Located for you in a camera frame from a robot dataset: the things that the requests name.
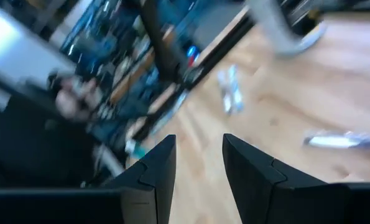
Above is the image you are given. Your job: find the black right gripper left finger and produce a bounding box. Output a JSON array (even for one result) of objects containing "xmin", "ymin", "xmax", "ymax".
[{"xmin": 105, "ymin": 134, "xmax": 177, "ymax": 224}]

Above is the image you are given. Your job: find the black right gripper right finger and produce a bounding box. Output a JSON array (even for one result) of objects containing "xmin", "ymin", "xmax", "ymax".
[{"xmin": 223, "ymin": 133, "xmax": 328, "ymax": 224}]

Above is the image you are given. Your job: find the small teal mouthwash bottle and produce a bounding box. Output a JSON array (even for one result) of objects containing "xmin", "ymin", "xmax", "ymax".
[{"xmin": 124, "ymin": 139, "xmax": 149, "ymax": 160}]

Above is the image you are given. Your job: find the blue toothbrush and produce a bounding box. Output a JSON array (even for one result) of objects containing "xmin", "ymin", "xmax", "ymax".
[
  {"xmin": 302, "ymin": 129, "xmax": 370, "ymax": 150},
  {"xmin": 228, "ymin": 63, "xmax": 245, "ymax": 112},
  {"xmin": 149, "ymin": 88, "xmax": 190, "ymax": 136}
]

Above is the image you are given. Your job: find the person's hand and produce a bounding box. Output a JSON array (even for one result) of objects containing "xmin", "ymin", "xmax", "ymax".
[{"xmin": 54, "ymin": 77, "xmax": 99, "ymax": 123}]

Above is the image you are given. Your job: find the person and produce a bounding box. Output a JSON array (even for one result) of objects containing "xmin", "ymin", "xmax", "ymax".
[{"xmin": 0, "ymin": 99, "xmax": 98, "ymax": 189}]

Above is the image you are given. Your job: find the white wipes canister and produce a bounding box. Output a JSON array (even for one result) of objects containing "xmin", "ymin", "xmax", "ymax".
[{"xmin": 245, "ymin": 0, "xmax": 328, "ymax": 57}]

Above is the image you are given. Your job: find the black aluminium table frame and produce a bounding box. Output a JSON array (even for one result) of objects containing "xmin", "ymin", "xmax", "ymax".
[{"xmin": 131, "ymin": 0, "xmax": 257, "ymax": 144}]

